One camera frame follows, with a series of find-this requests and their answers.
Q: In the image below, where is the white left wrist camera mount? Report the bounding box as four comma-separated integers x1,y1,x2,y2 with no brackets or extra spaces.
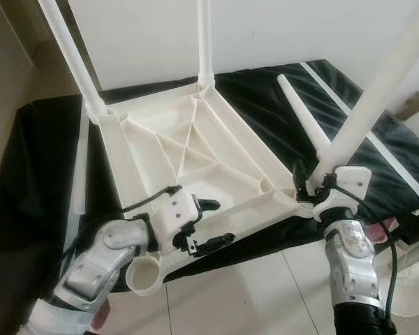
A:
156,187,203,253

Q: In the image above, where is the white plastic table top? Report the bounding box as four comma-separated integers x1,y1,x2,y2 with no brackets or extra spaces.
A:
96,81,316,297

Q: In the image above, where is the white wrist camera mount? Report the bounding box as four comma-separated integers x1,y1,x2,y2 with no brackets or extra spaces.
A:
311,165,373,221
156,187,203,253

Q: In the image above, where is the white round object silver band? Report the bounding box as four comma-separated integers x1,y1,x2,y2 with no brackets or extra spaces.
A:
392,244,419,318

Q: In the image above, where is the small brown object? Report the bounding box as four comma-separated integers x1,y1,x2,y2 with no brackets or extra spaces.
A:
397,94,419,121

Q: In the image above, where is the black table cloth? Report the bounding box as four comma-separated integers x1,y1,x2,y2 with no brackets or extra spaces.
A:
0,59,419,335

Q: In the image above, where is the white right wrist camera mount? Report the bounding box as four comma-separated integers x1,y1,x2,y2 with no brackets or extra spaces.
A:
311,165,373,221

